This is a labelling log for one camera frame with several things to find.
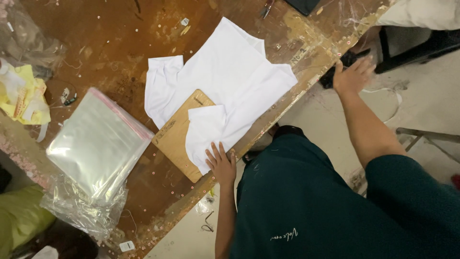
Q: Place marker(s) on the crumpled clear plastic wrap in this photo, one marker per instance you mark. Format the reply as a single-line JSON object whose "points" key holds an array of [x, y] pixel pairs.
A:
{"points": [[84, 216]]}

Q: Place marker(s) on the black object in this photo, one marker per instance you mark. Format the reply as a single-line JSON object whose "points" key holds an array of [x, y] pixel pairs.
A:
{"points": [[327, 78]]}

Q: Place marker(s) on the dark green shirt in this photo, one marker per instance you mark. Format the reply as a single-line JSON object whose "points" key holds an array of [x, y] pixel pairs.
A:
{"points": [[305, 201]]}

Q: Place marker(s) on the scissors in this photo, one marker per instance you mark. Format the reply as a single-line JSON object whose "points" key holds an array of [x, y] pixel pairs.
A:
{"points": [[267, 9]]}

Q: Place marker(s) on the white paper strip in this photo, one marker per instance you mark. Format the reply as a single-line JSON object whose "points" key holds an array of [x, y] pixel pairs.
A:
{"points": [[42, 133]]}

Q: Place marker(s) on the white paper tag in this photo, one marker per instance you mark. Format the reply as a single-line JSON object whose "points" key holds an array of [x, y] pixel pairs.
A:
{"points": [[127, 246]]}

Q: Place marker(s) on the black tablet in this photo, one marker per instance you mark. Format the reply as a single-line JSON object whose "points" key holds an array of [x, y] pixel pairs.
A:
{"points": [[302, 5]]}

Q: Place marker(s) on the person's left hand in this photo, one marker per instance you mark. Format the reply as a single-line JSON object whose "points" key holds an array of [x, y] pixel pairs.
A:
{"points": [[223, 169]]}

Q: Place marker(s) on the small white sticker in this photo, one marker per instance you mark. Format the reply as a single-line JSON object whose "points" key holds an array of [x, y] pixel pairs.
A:
{"points": [[184, 21]]}

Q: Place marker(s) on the black bench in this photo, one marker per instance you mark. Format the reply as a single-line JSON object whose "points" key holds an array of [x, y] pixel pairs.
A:
{"points": [[417, 50]]}

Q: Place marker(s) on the white cloth heap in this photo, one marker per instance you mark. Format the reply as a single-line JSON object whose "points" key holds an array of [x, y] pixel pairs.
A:
{"points": [[420, 12]]}

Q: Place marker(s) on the light green bag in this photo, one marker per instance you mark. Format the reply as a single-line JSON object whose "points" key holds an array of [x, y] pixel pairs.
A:
{"points": [[21, 216]]}

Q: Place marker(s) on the person's right hand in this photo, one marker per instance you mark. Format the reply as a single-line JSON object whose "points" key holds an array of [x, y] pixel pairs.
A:
{"points": [[351, 78]]}

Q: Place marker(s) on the crumpled yellow paper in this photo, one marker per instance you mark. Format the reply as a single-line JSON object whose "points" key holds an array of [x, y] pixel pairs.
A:
{"points": [[21, 100]]}

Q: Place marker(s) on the white t-shirt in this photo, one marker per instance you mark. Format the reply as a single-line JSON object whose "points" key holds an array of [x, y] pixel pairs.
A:
{"points": [[230, 75]]}

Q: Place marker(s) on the wooden folding board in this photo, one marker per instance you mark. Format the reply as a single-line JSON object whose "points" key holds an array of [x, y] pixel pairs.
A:
{"points": [[172, 138]]}

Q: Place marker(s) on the black shoe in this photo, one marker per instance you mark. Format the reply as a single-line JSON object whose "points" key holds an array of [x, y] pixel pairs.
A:
{"points": [[251, 156], [287, 129]]}

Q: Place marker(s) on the clear plastic sheet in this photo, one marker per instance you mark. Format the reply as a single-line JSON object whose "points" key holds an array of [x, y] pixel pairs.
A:
{"points": [[354, 16]]}

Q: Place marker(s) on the small clear plastic scrap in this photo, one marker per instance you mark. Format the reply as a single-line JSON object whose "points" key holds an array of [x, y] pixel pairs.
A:
{"points": [[205, 205]]}

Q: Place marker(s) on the clear bag of scraps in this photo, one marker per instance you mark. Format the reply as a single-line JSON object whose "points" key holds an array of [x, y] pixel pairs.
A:
{"points": [[21, 39]]}

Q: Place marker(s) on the stack of clear plastic bags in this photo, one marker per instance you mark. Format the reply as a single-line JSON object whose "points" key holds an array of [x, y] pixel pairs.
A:
{"points": [[97, 144]]}

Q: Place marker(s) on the metal stool frame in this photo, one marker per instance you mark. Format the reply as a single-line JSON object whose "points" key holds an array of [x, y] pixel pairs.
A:
{"points": [[427, 136]]}

